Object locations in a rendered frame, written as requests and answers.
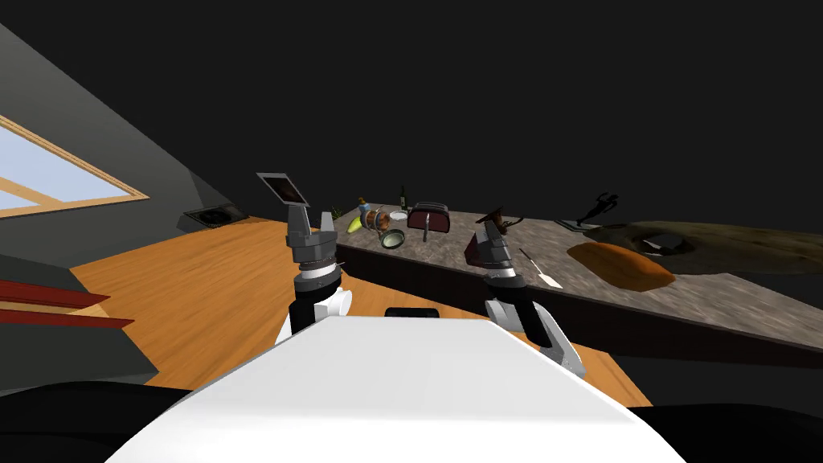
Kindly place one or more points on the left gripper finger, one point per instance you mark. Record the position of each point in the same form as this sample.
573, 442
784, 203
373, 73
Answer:
327, 224
298, 220

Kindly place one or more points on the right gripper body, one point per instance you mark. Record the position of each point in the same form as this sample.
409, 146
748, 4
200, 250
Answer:
496, 257

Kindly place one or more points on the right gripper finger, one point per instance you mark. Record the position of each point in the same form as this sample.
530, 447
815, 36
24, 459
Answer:
488, 235
502, 235

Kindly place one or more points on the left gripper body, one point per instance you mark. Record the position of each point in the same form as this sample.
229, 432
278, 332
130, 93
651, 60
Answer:
312, 247

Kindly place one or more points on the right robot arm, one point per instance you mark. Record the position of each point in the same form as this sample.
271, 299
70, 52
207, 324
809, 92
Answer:
524, 318

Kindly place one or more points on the small green plant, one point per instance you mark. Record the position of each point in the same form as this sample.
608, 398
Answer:
336, 213

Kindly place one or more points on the dark brown figurine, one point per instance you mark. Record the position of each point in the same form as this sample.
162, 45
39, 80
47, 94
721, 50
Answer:
492, 216

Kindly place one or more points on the yellow green banana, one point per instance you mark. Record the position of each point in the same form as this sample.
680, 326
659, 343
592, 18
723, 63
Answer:
354, 226

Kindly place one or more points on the white framed dark picture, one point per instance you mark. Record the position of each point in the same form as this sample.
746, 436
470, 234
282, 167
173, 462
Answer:
284, 189

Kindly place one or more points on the blue bottle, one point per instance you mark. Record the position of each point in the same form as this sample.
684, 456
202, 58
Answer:
364, 209

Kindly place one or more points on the brown round jar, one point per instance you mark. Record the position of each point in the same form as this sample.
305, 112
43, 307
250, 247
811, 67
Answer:
379, 220

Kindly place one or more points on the white spatula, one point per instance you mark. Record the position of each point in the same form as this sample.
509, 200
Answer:
546, 276

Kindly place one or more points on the dark red toaster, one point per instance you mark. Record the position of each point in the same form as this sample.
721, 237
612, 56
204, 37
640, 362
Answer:
429, 220

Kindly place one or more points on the silver knife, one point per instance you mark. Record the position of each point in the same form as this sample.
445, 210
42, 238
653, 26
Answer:
425, 230

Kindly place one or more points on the green bowl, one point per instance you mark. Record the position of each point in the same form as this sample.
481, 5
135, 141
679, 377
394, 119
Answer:
392, 239

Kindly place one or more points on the white plate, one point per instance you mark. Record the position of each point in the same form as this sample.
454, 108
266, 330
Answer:
398, 215

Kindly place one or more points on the dark glass bottle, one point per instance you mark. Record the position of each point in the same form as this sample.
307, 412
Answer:
404, 199

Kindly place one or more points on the dark grey square panel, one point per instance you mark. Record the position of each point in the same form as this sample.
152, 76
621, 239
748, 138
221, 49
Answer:
214, 216

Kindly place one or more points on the black statue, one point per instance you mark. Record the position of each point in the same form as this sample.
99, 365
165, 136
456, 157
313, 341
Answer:
598, 209

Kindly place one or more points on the orange brown bread loaf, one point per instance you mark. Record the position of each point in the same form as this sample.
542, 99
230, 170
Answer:
620, 267

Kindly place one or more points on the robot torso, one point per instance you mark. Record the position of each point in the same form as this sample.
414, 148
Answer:
398, 399

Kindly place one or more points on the dark brown flat slab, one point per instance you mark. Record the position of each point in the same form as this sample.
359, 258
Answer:
739, 247

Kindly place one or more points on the wooden framed window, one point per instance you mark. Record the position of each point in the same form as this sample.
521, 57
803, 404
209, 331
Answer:
45, 183

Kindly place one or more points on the red wooden shelf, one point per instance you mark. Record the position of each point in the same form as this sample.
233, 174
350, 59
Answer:
45, 307

